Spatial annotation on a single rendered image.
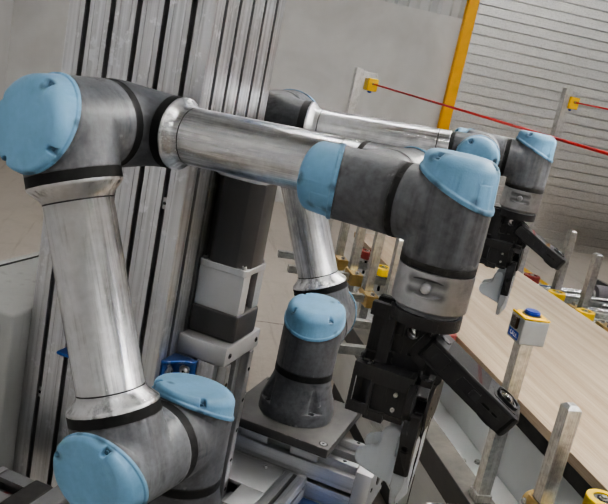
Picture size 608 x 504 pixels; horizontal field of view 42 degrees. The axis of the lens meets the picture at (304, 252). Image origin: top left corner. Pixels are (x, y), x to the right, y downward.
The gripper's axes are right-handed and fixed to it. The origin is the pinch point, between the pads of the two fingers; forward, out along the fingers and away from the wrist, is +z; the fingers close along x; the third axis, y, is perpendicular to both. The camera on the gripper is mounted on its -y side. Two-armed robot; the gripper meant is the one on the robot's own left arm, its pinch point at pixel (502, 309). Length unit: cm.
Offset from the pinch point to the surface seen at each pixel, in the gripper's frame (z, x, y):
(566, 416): 23.1, -15.0, -18.3
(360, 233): 28, -163, 74
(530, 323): 10.7, -35.4, -5.3
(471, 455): 70, -80, 2
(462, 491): 62, -40, 0
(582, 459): 42, -39, -26
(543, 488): 41.2, -15.2, -18.1
